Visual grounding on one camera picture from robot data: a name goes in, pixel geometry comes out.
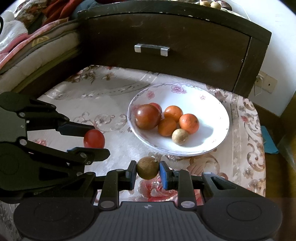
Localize red oval cherry tomato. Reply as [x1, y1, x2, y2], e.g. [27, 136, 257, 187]
[83, 130, 105, 149]

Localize tan longan fruit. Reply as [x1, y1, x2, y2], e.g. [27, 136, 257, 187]
[171, 128, 189, 146]
[137, 157, 159, 180]

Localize orange mandarin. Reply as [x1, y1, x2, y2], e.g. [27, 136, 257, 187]
[164, 105, 183, 122]
[158, 118, 177, 137]
[179, 113, 199, 135]

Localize dark brown-red tomato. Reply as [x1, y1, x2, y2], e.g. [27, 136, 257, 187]
[135, 104, 161, 130]

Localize red cherry tomato with stem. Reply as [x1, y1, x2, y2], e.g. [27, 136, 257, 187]
[150, 102, 162, 113]

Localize floral beige tablecloth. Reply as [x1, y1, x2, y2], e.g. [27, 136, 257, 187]
[0, 65, 266, 241]

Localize white floral plate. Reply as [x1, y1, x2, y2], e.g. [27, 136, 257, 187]
[127, 83, 230, 157]

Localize grey quilted mattress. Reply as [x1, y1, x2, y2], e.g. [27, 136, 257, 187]
[1, 21, 79, 92]

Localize teal cloth on floor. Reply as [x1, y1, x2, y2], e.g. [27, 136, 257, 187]
[261, 126, 279, 155]

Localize pink floral blanket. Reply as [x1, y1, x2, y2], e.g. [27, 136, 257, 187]
[0, 0, 79, 70]

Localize dark wooden nightstand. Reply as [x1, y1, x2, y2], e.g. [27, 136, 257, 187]
[78, 1, 271, 97]

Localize longans on nightstand top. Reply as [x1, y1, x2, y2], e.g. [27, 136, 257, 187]
[199, 1, 221, 9]

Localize silver drawer handle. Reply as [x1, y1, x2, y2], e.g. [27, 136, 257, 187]
[134, 44, 170, 57]

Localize wall power socket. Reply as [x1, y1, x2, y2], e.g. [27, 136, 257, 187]
[255, 71, 278, 93]

